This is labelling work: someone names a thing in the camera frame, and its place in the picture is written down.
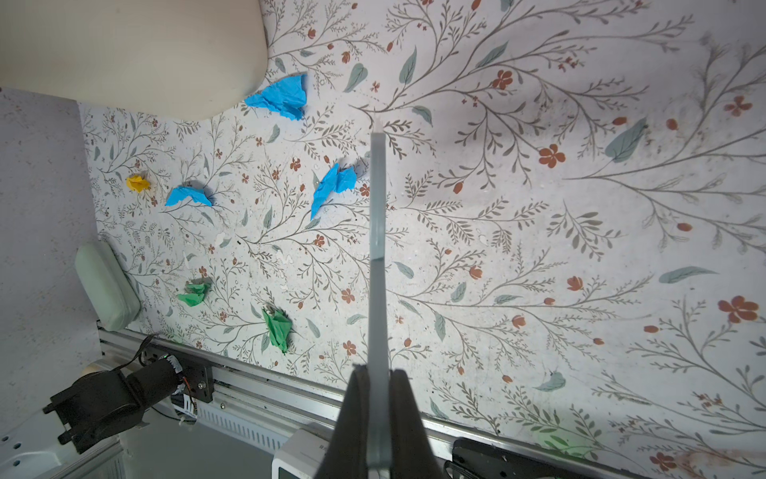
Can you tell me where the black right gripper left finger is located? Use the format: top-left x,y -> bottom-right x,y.
314,365 -> 370,479

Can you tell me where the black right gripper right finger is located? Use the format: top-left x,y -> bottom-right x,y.
389,369 -> 445,479

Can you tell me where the blue paper scrap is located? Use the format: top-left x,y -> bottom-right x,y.
166,187 -> 213,207
245,75 -> 307,121
310,164 -> 358,220

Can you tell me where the cream trash bin with bag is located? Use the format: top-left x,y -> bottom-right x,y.
1,0 -> 268,121

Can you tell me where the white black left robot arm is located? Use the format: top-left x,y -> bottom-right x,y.
43,355 -> 183,454

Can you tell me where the white digital clock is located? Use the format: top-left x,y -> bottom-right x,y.
271,425 -> 331,479

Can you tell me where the green paper scrap lower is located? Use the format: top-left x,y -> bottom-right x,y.
261,307 -> 292,354

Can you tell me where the green paper scrap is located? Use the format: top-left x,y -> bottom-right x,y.
177,279 -> 213,307
261,307 -> 292,354

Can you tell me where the green paper scrap left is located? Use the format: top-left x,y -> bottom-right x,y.
177,279 -> 213,307

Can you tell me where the pale green soap bar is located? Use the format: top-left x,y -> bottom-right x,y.
75,241 -> 141,331

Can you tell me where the yellow paper scrap left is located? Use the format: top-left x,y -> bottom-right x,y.
126,175 -> 151,193

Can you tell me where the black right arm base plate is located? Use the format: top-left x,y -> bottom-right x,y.
443,438 -> 638,479

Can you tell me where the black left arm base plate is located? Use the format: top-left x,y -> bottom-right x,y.
177,356 -> 215,403

